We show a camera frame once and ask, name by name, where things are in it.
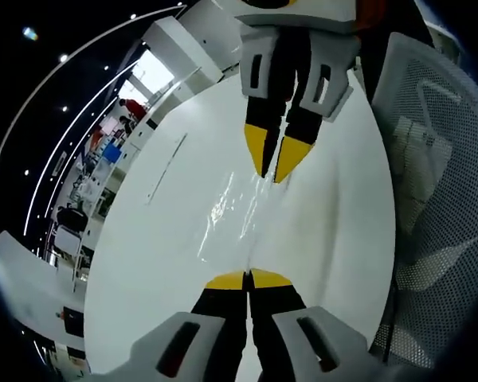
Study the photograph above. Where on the pink wall screen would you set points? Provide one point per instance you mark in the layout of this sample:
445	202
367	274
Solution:
110	126

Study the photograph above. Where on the bright window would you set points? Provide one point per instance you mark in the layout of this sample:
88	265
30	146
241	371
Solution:
153	73

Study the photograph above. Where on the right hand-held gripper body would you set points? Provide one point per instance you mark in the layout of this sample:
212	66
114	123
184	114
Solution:
302	16

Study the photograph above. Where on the person's right hand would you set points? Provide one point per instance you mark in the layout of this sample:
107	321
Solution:
364	18

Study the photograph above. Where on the blue box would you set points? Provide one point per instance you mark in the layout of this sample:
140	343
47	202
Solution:
111	153

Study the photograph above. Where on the wide white pillar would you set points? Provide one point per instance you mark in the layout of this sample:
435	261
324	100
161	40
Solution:
20	270

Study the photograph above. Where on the clear food packaging bag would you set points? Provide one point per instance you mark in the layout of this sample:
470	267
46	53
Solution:
235	219

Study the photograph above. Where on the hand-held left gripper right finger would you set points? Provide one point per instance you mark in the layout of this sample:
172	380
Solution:
279	318

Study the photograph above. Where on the long white counter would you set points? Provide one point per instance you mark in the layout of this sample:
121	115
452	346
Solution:
139	137

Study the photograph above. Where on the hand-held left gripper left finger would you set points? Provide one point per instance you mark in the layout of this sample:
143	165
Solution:
219	318

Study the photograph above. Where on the tall white pillar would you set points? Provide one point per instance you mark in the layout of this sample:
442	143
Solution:
183	44

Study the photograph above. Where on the black cabinet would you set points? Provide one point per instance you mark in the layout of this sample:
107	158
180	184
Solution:
73	320

